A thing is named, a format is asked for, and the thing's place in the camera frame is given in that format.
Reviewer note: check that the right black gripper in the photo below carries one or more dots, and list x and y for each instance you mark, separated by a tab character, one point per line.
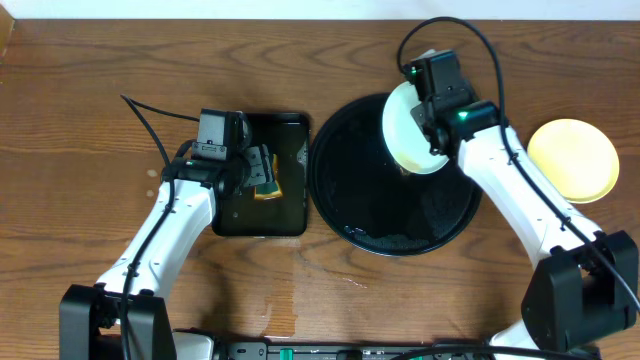
420	113

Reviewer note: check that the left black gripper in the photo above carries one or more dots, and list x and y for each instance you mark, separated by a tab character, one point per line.
259	168

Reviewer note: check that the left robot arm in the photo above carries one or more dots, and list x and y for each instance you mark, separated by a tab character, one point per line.
124	315

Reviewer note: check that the yellow plate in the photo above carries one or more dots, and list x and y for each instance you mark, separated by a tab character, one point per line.
578	159

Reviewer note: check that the black rectangular water tray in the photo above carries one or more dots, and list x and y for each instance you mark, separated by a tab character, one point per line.
286	135

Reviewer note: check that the stained light blue plate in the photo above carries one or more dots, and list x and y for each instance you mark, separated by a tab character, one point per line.
402	136

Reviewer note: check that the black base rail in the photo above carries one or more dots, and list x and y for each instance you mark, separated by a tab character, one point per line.
320	351

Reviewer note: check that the orange green sponge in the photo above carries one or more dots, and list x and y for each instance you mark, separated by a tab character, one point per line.
272	190

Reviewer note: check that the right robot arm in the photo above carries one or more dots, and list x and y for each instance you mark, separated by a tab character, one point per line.
585	281

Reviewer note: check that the black round tray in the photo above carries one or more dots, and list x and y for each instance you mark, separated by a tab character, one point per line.
365	197

